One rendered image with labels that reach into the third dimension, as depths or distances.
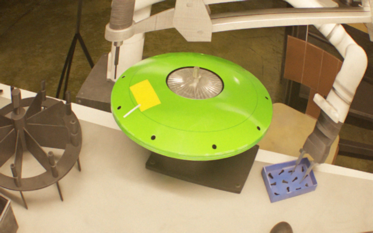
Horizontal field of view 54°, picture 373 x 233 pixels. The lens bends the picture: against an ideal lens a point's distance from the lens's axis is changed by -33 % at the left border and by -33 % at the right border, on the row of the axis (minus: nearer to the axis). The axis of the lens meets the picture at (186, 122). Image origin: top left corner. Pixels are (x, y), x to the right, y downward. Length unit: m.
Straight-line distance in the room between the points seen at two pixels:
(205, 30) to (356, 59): 0.42
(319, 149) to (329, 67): 0.72
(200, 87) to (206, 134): 0.10
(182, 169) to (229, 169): 0.10
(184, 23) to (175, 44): 2.52
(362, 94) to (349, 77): 1.81
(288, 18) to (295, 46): 1.00
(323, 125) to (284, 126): 0.68
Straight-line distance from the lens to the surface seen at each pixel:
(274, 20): 0.70
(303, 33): 2.07
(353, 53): 0.97
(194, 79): 0.95
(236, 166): 1.05
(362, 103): 2.69
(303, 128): 1.69
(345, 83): 0.99
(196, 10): 0.68
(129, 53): 1.30
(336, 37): 0.98
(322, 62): 1.71
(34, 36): 3.66
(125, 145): 1.08
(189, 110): 0.90
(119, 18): 0.70
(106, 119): 1.15
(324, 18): 0.71
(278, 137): 1.62
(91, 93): 1.34
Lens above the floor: 1.64
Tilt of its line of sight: 39 degrees down
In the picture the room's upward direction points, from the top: 6 degrees clockwise
